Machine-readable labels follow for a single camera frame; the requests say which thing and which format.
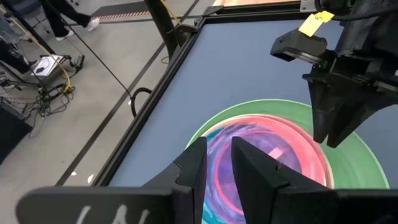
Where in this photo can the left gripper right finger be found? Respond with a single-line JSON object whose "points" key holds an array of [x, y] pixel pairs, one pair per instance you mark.
{"points": [[264, 193]]}

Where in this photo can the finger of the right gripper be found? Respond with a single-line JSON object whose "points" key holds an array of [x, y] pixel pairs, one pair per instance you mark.
{"points": [[321, 115], [354, 124]]}

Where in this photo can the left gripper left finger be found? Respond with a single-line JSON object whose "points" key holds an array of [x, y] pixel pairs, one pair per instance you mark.
{"points": [[189, 186]]}

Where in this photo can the peach plastic plate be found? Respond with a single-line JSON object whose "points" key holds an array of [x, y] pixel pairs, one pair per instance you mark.
{"points": [[295, 124]]}

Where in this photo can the small blue translucent plate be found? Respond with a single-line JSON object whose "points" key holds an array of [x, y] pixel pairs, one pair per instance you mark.
{"points": [[207, 216]]}

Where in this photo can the large light green plate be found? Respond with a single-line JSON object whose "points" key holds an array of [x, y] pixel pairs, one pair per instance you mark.
{"points": [[351, 168]]}

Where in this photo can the yellow paper tag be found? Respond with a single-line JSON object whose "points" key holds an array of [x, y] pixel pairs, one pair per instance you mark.
{"points": [[311, 25]]}

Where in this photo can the black power brick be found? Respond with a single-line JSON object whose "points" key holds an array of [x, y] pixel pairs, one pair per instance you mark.
{"points": [[80, 62]]}

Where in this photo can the hazard striped floor mat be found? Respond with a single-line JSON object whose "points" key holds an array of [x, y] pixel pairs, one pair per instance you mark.
{"points": [[124, 11]]}

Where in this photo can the white device on floor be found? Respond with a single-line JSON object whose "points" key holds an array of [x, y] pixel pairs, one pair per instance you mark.
{"points": [[46, 65]]}

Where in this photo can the person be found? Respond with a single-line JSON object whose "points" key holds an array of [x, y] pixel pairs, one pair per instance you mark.
{"points": [[59, 18]]}

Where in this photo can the black table frame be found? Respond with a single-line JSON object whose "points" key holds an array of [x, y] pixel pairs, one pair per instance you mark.
{"points": [[140, 124]]}

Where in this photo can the black slanted post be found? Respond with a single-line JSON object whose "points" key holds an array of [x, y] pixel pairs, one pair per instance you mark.
{"points": [[161, 28]]}

